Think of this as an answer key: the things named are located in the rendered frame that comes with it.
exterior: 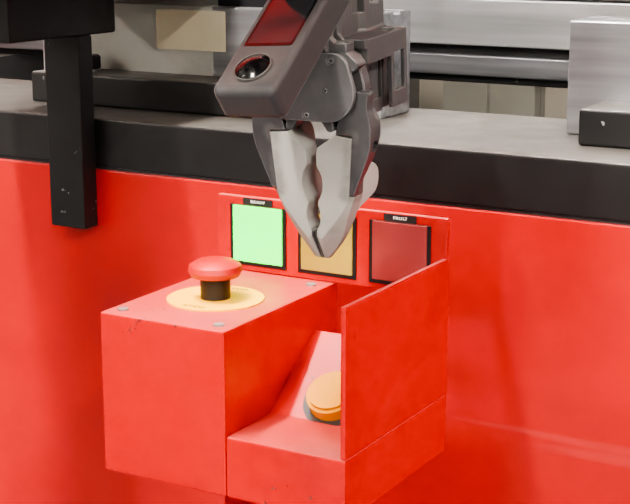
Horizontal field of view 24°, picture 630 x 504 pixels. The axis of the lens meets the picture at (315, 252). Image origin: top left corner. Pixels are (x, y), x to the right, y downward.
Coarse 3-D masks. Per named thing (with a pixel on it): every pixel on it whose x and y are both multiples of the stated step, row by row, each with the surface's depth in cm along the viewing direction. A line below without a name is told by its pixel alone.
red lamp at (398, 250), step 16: (384, 224) 108; (400, 224) 108; (384, 240) 108; (400, 240) 108; (416, 240) 107; (384, 256) 109; (400, 256) 108; (416, 256) 107; (384, 272) 109; (400, 272) 108
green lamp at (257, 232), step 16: (240, 208) 114; (256, 208) 114; (240, 224) 115; (256, 224) 114; (272, 224) 113; (240, 240) 115; (256, 240) 114; (272, 240) 113; (240, 256) 115; (256, 256) 115; (272, 256) 114
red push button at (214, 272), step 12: (192, 264) 106; (204, 264) 105; (216, 264) 105; (228, 264) 105; (240, 264) 106; (192, 276) 106; (204, 276) 105; (216, 276) 105; (228, 276) 105; (204, 288) 106; (216, 288) 106; (228, 288) 106; (216, 300) 106
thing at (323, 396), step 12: (336, 372) 104; (312, 384) 104; (324, 384) 104; (336, 384) 104; (312, 396) 104; (324, 396) 103; (336, 396) 103; (312, 408) 103; (324, 408) 102; (336, 408) 102; (324, 420) 103
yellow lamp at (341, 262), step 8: (320, 216) 111; (352, 224) 110; (352, 232) 110; (344, 240) 110; (352, 240) 110; (304, 248) 112; (344, 248) 110; (352, 248) 110; (304, 256) 112; (312, 256) 112; (336, 256) 111; (344, 256) 110; (352, 256) 110; (304, 264) 112; (312, 264) 112; (320, 264) 112; (328, 264) 111; (336, 264) 111; (344, 264) 111; (328, 272) 112; (336, 272) 111; (344, 272) 111
